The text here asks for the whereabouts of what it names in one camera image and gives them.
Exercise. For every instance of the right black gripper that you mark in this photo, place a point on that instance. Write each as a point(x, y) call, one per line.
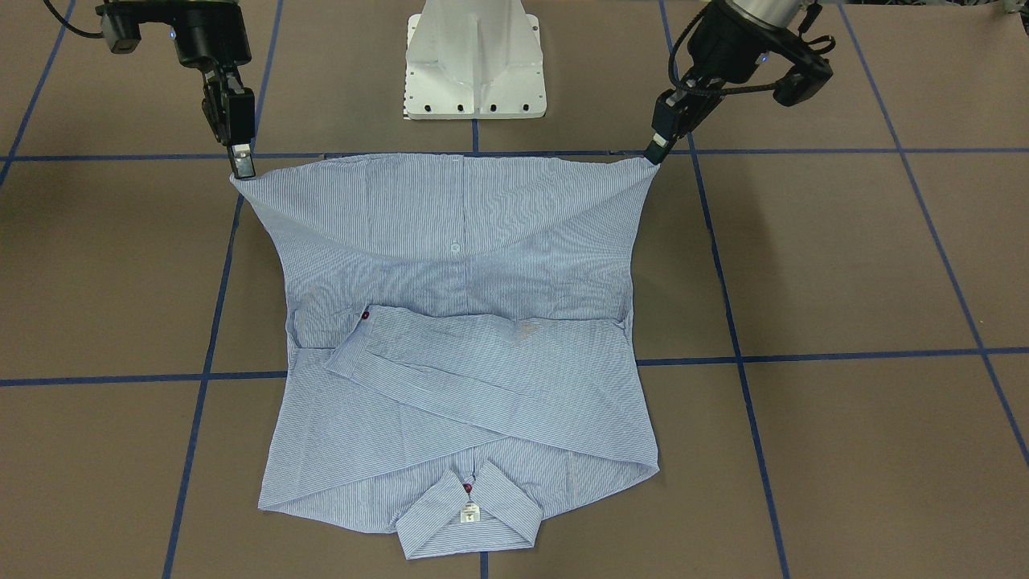
point(206, 38)

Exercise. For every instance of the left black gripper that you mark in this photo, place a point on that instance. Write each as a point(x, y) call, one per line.
point(718, 50)

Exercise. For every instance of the blue striped button shirt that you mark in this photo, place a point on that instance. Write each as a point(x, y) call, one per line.
point(459, 344)

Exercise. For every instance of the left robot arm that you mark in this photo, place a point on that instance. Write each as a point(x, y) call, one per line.
point(771, 15)

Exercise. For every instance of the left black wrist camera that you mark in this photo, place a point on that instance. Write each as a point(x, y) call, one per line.
point(809, 70)

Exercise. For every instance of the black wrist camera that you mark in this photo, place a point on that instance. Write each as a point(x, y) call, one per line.
point(809, 70)
point(120, 21)

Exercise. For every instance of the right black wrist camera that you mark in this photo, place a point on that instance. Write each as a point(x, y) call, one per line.
point(120, 21)

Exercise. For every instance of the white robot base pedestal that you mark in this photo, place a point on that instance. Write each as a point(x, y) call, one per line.
point(474, 60)

